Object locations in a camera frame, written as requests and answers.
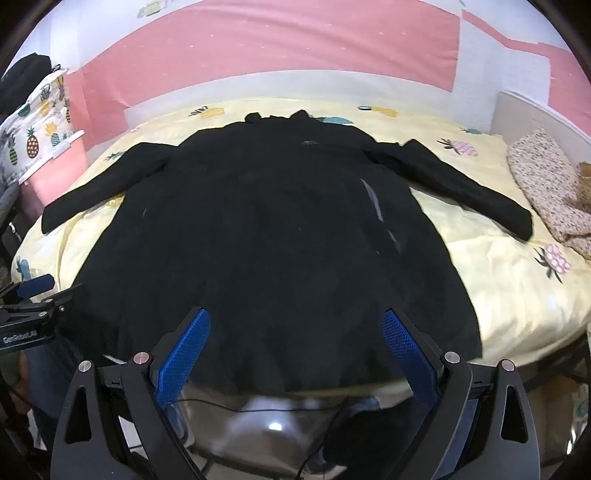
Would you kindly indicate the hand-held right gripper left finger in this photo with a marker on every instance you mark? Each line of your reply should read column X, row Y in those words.
column 184, row 360

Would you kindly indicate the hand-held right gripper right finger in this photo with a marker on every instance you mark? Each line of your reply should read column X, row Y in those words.
column 408, row 355

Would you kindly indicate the brown plush toy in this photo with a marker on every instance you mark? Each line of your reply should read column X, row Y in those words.
column 584, row 184

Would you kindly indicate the black jacket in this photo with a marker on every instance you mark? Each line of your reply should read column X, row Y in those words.
column 277, row 230

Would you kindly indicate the floral speckled blanket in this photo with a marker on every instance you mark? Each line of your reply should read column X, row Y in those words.
column 547, row 184

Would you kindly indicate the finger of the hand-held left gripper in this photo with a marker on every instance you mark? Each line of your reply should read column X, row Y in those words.
column 64, row 297
column 34, row 285

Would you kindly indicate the beige headboard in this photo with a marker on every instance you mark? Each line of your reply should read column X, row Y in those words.
column 531, row 115

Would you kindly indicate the yellow pineapple print bedsheet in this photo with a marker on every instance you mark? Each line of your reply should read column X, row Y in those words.
column 489, row 277

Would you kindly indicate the black bag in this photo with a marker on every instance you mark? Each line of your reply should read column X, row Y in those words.
column 23, row 78

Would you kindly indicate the white pineapple print cloth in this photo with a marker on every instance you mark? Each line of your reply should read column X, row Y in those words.
column 32, row 138

